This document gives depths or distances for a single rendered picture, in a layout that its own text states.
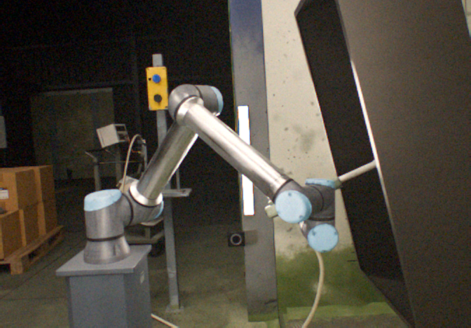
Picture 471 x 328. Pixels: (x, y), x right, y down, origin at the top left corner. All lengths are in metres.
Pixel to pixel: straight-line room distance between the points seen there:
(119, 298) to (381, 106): 1.17
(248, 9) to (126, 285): 1.58
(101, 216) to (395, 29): 1.24
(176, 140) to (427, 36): 0.92
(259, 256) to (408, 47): 1.52
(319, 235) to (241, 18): 1.47
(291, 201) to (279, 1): 1.52
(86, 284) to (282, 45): 1.57
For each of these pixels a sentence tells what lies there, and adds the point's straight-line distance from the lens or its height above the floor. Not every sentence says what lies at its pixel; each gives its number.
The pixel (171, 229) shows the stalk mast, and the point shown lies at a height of 0.53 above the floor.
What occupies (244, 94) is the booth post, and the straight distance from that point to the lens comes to 2.27.
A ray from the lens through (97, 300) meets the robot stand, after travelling 1.70.
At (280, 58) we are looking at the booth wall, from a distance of 2.31.
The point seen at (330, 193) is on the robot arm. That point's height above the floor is 0.93.
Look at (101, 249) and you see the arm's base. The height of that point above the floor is 0.70.
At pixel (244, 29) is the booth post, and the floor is 1.71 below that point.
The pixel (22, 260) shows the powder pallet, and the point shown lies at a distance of 3.99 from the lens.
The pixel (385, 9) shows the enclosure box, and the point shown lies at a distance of 1.27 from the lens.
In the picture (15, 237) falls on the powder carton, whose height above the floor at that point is 0.26.
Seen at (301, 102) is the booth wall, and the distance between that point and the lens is 2.29.
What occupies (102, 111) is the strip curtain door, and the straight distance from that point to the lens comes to 11.82.
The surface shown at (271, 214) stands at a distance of 1.53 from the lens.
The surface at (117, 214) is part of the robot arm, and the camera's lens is 1.68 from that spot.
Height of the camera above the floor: 1.14
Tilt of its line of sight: 3 degrees down
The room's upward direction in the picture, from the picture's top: 3 degrees counter-clockwise
